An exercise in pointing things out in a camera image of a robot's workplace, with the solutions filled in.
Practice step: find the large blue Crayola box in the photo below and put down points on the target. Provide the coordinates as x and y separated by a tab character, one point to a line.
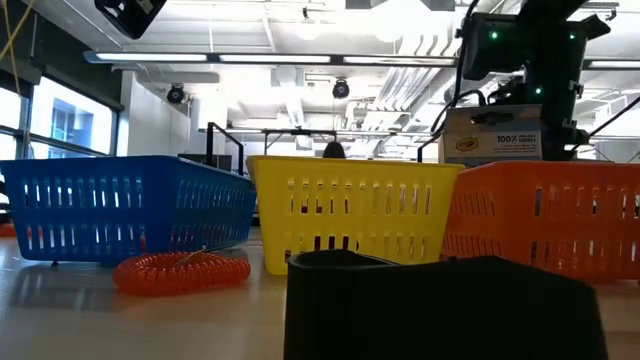
500	147

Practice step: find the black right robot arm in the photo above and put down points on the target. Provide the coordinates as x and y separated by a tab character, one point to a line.
550	60

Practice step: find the long ceiling light bar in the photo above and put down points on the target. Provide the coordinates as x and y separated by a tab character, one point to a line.
160	57

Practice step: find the black ceiling spotlight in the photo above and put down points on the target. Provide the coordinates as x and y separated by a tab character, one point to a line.
176	95
341	90

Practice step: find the blue plastic basket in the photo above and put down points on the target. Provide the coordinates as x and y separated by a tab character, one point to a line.
100	172

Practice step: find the dark monitor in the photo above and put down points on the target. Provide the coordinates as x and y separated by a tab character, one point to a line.
220	162

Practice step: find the person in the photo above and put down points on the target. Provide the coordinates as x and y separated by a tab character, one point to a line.
334	151

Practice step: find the yellow plastic basket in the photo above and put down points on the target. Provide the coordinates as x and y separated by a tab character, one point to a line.
350	172

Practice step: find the orange plastic basket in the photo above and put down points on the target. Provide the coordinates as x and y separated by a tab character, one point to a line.
550	175

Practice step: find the black metal frame post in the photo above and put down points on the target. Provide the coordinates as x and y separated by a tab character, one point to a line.
425	144
209	145

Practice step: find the black table frame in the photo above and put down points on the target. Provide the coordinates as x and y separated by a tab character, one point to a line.
300	132

